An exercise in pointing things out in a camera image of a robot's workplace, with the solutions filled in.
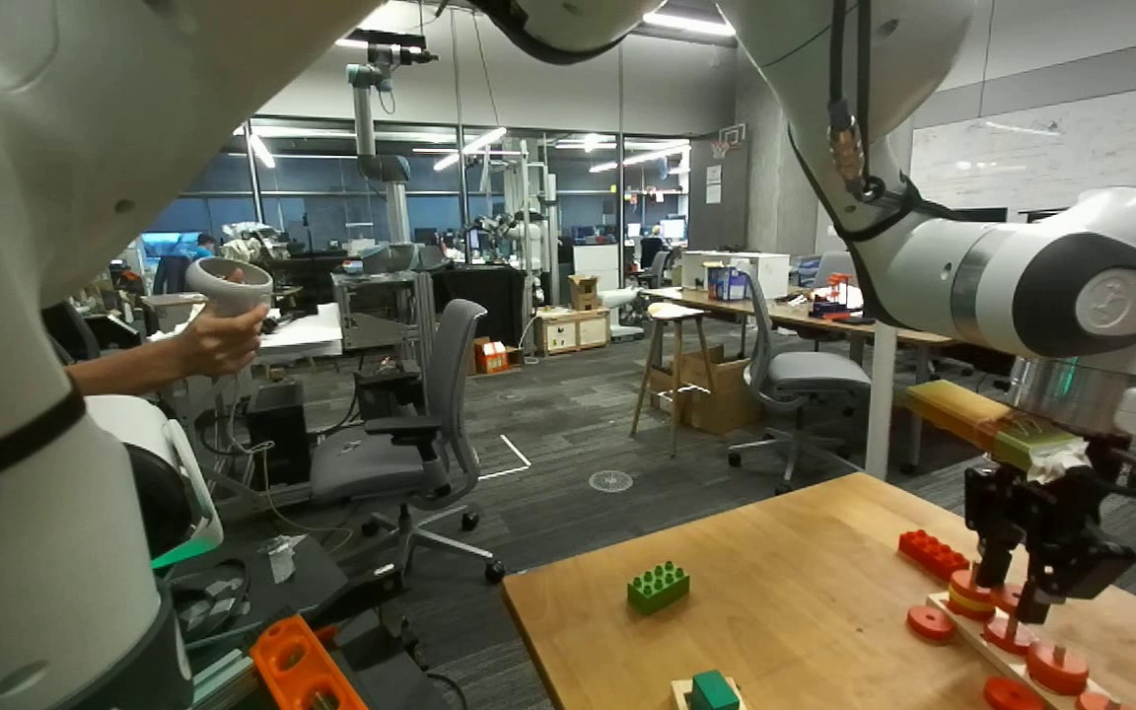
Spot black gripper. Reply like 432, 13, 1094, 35
961, 453, 1136, 626

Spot white handheld controller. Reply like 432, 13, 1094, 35
181, 253, 276, 319

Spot person's forearm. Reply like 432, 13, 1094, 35
63, 333, 201, 400

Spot person's hand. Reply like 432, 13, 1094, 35
172, 301, 271, 382

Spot red toy brick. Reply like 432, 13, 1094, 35
894, 524, 974, 585

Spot grey mesh office chair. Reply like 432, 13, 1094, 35
724, 270, 881, 489

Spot long wooden desk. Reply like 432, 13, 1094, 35
644, 279, 961, 480

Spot teal wooden block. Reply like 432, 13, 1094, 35
688, 666, 744, 710

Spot cardboard box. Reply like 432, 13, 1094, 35
674, 350, 765, 439

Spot green toy brick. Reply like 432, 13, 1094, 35
623, 559, 699, 621

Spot wooden stool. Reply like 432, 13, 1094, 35
627, 296, 718, 442

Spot white storage boxes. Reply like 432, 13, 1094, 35
532, 301, 614, 361

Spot small orange box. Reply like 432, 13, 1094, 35
471, 334, 518, 380

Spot orange spirit level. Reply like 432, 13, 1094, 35
244, 613, 369, 710

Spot white cup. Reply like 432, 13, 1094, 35
265, 533, 304, 588

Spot white work table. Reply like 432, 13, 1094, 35
244, 301, 348, 370

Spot black tool cart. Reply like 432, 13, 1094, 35
162, 528, 381, 710

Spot yellow orange wooden ring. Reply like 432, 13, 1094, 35
943, 592, 1008, 626

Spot wooden ring stacker base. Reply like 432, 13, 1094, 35
926, 588, 1124, 710

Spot tan wrist camera block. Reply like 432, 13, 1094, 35
898, 374, 1095, 487

